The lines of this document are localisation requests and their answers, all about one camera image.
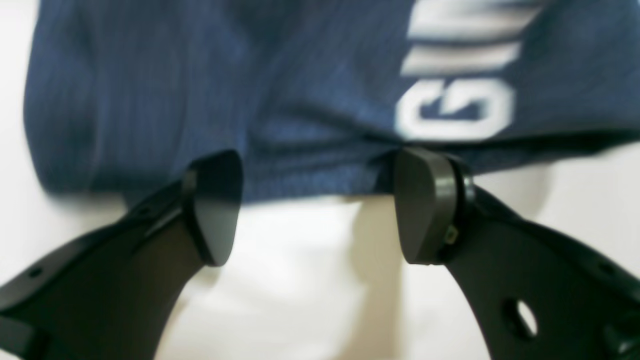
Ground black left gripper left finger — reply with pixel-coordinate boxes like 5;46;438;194
0;150;243;360

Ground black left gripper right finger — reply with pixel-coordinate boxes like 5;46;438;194
392;146;640;360

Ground dark blue T-shirt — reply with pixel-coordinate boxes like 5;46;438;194
23;0;639;202

